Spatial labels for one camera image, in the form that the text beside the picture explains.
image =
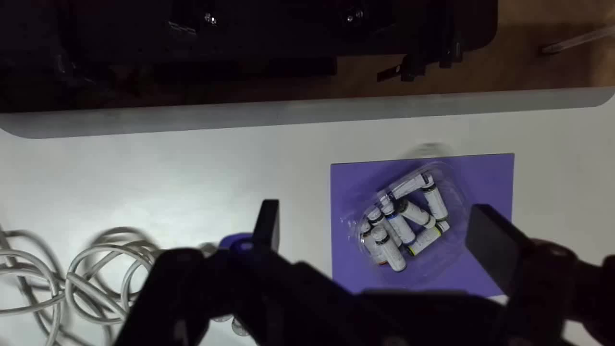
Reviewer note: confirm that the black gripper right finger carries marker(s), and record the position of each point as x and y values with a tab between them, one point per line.
496	246

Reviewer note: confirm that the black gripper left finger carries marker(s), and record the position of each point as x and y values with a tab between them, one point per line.
267	222

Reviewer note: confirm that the small blue round object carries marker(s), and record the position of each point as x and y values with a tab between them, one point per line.
235	242

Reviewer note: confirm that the purple paper sheet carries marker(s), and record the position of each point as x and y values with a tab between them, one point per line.
486	182

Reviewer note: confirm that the clear bag of white cylinders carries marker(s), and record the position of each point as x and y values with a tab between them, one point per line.
404	222

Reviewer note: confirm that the large black equipment base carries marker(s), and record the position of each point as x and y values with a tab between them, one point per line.
192	38

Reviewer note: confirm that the thin metal rod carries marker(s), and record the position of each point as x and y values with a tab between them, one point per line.
577	38

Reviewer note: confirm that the black clamp bracket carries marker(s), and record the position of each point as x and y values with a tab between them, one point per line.
415	59

